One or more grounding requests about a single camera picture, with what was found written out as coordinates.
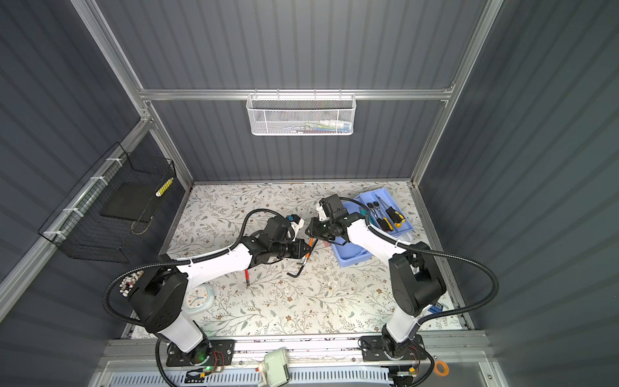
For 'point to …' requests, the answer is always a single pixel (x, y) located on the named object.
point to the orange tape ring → (445, 366)
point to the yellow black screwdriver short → (396, 218)
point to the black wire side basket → (116, 202)
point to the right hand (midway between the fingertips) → (309, 233)
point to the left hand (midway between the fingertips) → (313, 249)
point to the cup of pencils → (126, 284)
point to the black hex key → (302, 266)
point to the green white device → (274, 369)
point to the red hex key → (247, 276)
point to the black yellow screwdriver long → (383, 223)
